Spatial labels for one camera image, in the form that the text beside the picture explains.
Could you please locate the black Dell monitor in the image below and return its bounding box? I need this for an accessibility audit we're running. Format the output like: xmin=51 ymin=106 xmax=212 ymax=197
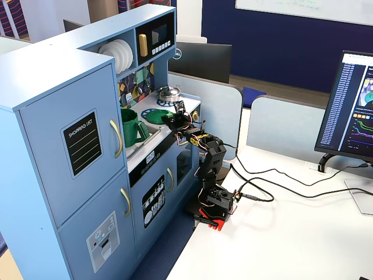
xmin=168 ymin=41 xmax=233 ymax=85

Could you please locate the dark toy ladle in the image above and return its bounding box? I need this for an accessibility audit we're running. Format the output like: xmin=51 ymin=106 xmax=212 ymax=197
xmin=136 ymin=66 xmax=146 ymax=97

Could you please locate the lit computer monitor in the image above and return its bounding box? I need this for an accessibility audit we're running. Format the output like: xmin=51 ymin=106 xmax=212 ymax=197
xmin=314 ymin=50 xmax=373 ymax=163

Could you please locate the green ribbed pitcher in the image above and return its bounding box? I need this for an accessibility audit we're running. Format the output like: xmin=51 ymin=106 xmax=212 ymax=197
xmin=120 ymin=108 xmax=151 ymax=148

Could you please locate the silver toy pot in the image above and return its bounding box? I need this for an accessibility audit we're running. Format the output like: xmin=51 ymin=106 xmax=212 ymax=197
xmin=157 ymin=85 xmax=182 ymax=103

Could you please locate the grey toy spatula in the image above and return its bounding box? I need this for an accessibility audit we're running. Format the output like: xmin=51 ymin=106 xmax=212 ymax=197
xmin=125 ymin=83 xmax=136 ymax=106

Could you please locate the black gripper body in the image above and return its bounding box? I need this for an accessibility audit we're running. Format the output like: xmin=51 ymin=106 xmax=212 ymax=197
xmin=171 ymin=111 xmax=195 ymax=134

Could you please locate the dark monitor back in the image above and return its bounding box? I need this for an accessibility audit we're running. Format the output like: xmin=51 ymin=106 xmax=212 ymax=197
xmin=62 ymin=19 xmax=84 ymax=33

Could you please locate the blue chair seat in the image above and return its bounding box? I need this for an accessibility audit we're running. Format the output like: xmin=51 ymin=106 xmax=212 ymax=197
xmin=241 ymin=85 xmax=261 ymax=108

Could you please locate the black monitor cable bracket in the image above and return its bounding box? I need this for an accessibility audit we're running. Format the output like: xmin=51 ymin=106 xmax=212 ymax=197
xmin=316 ymin=152 xmax=335 ymax=173

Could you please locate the light blue desk partition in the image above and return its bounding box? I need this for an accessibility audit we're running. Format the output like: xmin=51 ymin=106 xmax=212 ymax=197
xmin=168 ymin=72 xmax=244 ymax=162
xmin=245 ymin=94 xmax=330 ymax=153

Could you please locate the green round lid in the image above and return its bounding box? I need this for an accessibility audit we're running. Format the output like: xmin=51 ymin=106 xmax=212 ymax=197
xmin=145 ymin=108 xmax=173 ymax=125

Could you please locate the clear monitor stand base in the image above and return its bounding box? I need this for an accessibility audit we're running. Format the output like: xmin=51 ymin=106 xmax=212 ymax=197
xmin=343 ymin=177 xmax=373 ymax=217

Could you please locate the black cable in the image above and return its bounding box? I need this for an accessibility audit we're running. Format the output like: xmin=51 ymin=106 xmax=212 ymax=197
xmin=230 ymin=163 xmax=373 ymax=204
xmin=221 ymin=142 xmax=371 ymax=187

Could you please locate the white whiteboard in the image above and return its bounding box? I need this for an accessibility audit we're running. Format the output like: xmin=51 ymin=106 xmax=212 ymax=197
xmin=234 ymin=0 xmax=373 ymax=27

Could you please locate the red table clamp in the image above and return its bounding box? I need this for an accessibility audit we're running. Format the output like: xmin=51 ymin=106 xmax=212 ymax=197
xmin=193 ymin=206 xmax=227 ymax=232

